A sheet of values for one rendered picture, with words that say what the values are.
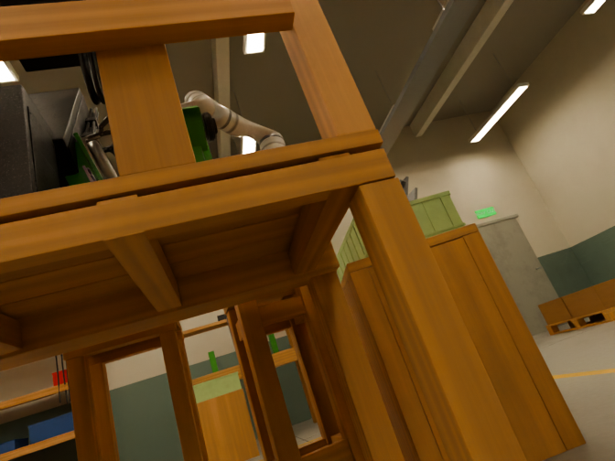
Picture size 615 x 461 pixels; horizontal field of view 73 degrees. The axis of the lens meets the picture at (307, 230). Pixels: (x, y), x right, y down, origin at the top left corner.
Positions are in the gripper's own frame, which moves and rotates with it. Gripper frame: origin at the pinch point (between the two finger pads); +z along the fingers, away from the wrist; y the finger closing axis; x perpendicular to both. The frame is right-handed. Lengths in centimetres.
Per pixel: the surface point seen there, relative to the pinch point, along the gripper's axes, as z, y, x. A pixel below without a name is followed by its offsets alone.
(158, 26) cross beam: -21.2, 20.2, 32.8
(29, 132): 11.0, 9.3, 19.0
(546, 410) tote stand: -82, -118, 70
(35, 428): 214, -317, -388
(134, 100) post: -9.9, 9.0, 37.3
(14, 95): 10.3, 17.1, 13.9
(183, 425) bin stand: 17, -82, 21
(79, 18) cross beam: -8.2, 25.9, 28.0
